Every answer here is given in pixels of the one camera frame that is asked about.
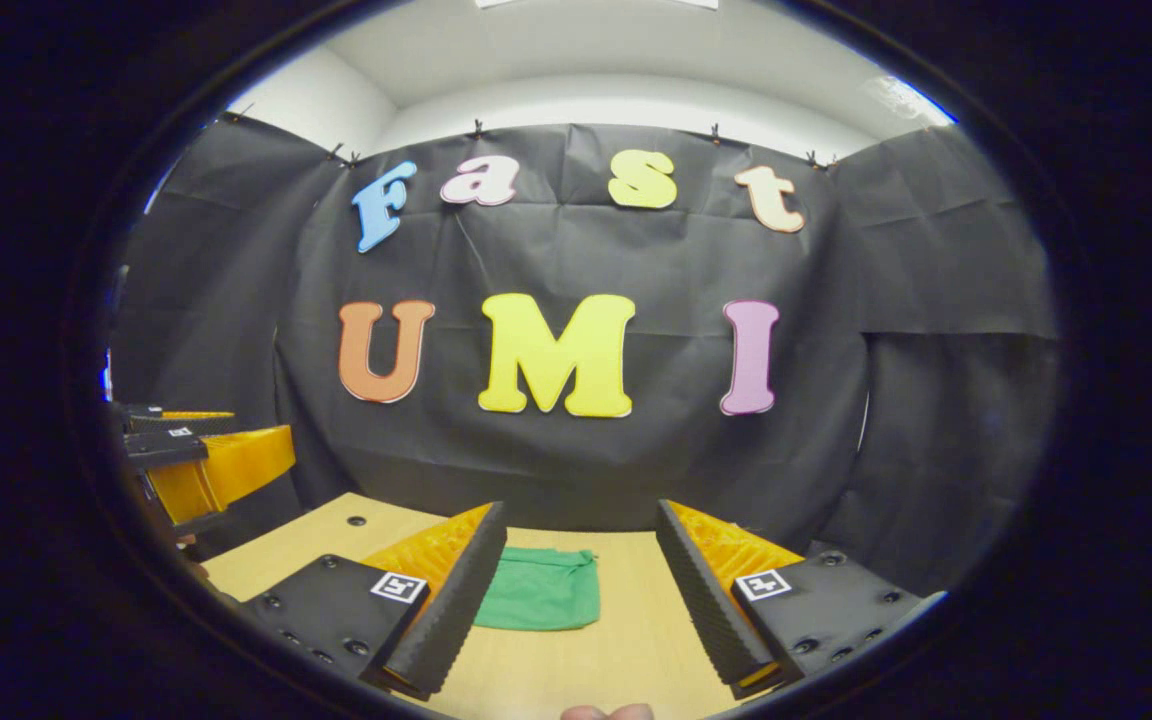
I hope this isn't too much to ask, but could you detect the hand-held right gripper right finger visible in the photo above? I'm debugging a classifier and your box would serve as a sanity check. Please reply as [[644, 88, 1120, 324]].
[[656, 498, 947, 701]]

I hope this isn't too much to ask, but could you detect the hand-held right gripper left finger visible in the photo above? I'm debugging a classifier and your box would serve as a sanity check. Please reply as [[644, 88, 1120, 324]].
[[239, 500, 509, 701]]

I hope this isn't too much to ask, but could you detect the green T-shirt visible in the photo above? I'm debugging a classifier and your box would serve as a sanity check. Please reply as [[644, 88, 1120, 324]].
[[474, 546, 602, 632]]

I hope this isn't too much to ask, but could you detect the black backdrop cloth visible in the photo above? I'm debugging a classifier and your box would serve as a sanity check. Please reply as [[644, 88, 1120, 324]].
[[106, 105, 1062, 601]]

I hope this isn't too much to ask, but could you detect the ceiling light strip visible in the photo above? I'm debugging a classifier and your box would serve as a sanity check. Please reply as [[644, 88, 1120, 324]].
[[476, 0, 720, 11]]

